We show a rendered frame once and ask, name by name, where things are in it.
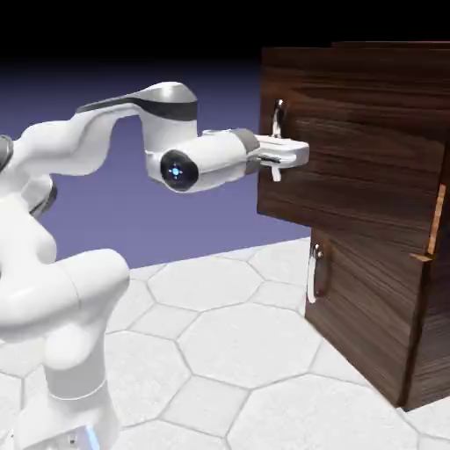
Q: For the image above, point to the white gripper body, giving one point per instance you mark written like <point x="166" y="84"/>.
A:
<point x="288" y="151"/>

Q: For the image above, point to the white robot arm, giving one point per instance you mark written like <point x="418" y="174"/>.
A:
<point x="70" y="299"/>

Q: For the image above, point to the large dark wood cabinet door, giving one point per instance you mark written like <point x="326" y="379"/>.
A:
<point x="358" y="140"/>

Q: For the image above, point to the small dark wood cabinet door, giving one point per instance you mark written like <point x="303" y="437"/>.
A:
<point x="369" y="316"/>

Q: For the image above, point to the dark wood cabinet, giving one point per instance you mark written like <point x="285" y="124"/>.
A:
<point x="436" y="334"/>

